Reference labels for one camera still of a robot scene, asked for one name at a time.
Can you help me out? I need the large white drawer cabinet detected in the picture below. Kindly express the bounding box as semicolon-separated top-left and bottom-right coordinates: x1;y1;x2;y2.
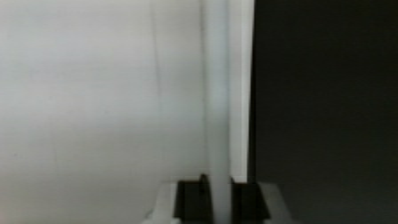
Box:
0;0;255;224

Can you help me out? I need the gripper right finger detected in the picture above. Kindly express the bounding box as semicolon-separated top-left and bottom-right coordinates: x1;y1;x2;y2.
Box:
230;176;292;224

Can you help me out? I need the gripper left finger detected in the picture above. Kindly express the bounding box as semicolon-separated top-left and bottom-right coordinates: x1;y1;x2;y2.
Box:
148;173;215;224

